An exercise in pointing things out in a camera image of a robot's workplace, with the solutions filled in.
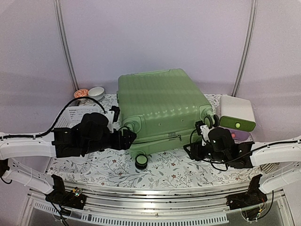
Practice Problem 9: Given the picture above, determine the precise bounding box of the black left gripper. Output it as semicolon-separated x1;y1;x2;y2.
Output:
82;128;136;154

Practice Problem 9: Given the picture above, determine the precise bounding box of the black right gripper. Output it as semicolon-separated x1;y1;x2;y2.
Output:
184;140;229;164

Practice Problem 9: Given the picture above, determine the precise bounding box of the green hard-shell suitcase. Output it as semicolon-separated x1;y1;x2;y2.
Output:
117;69;220;170

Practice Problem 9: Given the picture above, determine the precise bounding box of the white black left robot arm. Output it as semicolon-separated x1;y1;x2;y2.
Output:
0;113;137;204

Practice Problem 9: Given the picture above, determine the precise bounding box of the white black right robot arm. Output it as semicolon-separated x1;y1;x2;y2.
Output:
183;126;301;210

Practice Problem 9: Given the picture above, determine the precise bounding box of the floral patterned table cloth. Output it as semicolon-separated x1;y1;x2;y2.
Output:
47;93;261;189

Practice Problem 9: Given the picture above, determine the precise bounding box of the white ceramic bowl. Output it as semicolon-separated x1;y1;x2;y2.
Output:
88;87;105;101

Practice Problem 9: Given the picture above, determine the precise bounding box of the white green purple drawer box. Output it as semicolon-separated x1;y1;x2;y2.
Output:
216;95;256;141

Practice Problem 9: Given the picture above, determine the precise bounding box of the white perforated plastic basket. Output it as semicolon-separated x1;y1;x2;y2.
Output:
54;106;103;128

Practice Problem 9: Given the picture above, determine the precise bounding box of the red patterned ceramic bowl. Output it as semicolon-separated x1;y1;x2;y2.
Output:
73;89;89;104

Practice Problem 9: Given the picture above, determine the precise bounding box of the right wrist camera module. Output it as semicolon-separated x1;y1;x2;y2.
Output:
195;121;210;146

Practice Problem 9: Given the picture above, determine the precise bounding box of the aluminium front rail frame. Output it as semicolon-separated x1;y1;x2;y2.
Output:
25;181;290;224

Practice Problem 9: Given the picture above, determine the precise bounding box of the left aluminium wall post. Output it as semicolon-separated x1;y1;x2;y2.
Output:
53;0;79;91

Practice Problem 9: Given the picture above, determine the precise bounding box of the aluminium wall post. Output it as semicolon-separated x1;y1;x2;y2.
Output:
231;0;258;97
53;0;79;91

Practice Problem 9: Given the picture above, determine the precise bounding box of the right aluminium wall post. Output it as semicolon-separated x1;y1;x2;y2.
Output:
231;0;258;97

